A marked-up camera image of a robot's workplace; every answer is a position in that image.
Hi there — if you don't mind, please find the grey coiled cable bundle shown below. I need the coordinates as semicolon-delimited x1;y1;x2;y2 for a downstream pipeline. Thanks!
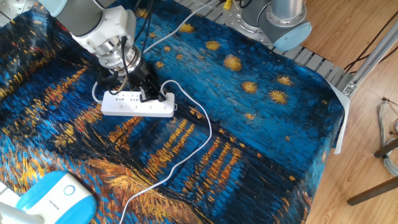
376;98;398;177

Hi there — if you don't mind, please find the white lamp power cord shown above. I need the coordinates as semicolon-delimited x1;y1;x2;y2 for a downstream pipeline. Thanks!
119;79;213;224

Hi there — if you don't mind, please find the starry night painted tablecloth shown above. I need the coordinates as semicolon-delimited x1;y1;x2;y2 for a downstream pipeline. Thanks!
0;0;345;224

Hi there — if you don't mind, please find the blue and white desk lamp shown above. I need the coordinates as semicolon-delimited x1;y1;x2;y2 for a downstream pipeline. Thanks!
0;170;98;224

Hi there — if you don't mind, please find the aluminium frame beam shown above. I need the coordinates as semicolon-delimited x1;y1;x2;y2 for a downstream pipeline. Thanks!
341;20;398;98

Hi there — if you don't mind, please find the white power strip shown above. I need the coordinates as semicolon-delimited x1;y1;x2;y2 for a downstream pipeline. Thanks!
100;90;178;118

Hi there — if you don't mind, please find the dark brown wooden leg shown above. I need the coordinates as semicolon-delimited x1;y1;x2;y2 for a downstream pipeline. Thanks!
373;138;398;159
346;176;398;207

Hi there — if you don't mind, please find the silver screwed metal plate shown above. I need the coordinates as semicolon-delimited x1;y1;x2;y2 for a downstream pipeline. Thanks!
0;0;35;17

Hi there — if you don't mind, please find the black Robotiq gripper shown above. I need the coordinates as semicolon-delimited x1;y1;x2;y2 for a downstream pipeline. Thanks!
127;57;167;103

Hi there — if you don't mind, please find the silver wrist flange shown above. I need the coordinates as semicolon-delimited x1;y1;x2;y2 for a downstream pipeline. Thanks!
95;35;144;77

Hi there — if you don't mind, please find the black floor cable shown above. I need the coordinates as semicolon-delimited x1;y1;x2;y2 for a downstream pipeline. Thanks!
343;9;398;75

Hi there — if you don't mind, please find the white power strip cable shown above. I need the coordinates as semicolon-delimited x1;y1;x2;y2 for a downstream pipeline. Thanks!
91;0;219;105

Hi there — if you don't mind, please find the silver robot mounting plate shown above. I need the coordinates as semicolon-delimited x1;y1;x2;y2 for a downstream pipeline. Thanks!
214;0;299;48

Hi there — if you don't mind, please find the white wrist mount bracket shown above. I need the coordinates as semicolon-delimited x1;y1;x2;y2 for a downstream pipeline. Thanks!
70;5;138;54

